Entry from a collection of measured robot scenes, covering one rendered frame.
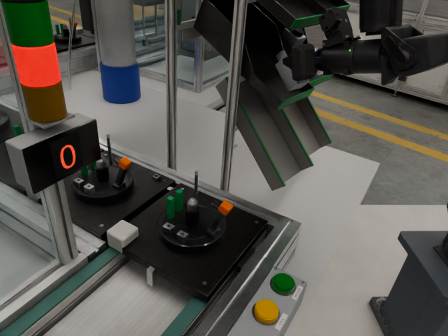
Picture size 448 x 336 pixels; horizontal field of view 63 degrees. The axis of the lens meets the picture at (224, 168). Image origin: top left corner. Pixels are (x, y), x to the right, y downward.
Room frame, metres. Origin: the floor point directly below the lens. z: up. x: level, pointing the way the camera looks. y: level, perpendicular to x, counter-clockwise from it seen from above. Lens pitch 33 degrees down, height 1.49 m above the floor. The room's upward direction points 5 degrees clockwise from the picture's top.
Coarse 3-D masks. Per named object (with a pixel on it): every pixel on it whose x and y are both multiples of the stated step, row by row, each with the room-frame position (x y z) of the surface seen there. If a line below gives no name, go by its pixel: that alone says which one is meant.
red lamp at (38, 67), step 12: (12, 48) 0.45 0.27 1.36; (24, 48) 0.44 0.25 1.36; (36, 48) 0.44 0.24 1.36; (48, 48) 0.45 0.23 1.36; (24, 60) 0.44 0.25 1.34; (36, 60) 0.44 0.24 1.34; (48, 60) 0.45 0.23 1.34; (24, 72) 0.44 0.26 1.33; (36, 72) 0.44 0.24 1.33; (48, 72) 0.45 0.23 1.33; (24, 84) 0.44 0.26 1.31; (36, 84) 0.44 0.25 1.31; (48, 84) 0.45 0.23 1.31
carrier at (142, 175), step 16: (112, 160) 0.76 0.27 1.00; (80, 176) 0.70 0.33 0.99; (96, 176) 0.68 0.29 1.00; (112, 176) 0.71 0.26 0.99; (128, 176) 0.71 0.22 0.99; (144, 176) 0.75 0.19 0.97; (80, 192) 0.64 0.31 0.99; (96, 192) 0.64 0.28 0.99; (112, 192) 0.65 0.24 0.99; (128, 192) 0.67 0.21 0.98; (144, 192) 0.68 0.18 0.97; (160, 192) 0.69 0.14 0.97; (80, 208) 0.61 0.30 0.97; (96, 208) 0.61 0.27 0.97; (112, 208) 0.62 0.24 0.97; (128, 208) 0.62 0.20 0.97; (144, 208) 0.64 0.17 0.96; (80, 224) 0.56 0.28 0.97; (96, 224) 0.56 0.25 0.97; (112, 224) 0.57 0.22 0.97
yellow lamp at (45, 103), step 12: (60, 84) 0.46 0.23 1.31; (24, 96) 0.44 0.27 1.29; (36, 96) 0.44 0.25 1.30; (48, 96) 0.44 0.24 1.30; (60, 96) 0.46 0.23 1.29; (36, 108) 0.44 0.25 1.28; (48, 108) 0.44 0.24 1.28; (60, 108) 0.45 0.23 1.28; (36, 120) 0.44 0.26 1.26; (48, 120) 0.44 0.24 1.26
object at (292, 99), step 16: (208, 0) 0.85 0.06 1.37; (224, 0) 0.91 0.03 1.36; (208, 16) 0.85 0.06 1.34; (224, 16) 0.82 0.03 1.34; (256, 16) 0.92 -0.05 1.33; (208, 32) 0.84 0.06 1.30; (224, 32) 0.82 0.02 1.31; (256, 32) 0.92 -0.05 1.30; (272, 32) 0.89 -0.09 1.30; (224, 48) 0.81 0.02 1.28; (256, 48) 0.90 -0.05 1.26; (272, 48) 0.89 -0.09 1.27; (256, 64) 0.84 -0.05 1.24; (272, 64) 0.87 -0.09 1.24; (256, 80) 0.75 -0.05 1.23; (272, 80) 0.81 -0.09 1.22; (272, 96) 0.73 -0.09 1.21; (288, 96) 0.77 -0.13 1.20; (304, 96) 0.79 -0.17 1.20
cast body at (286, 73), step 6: (282, 54) 0.78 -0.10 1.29; (282, 60) 0.76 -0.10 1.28; (276, 66) 0.77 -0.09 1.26; (282, 66) 0.75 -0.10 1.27; (282, 72) 0.75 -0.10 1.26; (288, 72) 0.74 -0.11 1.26; (282, 78) 0.75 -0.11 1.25; (288, 78) 0.74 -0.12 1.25; (288, 84) 0.74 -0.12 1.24; (294, 84) 0.73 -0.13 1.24; (300, 84) 0.73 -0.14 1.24; (288, 90) 0.73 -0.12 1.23
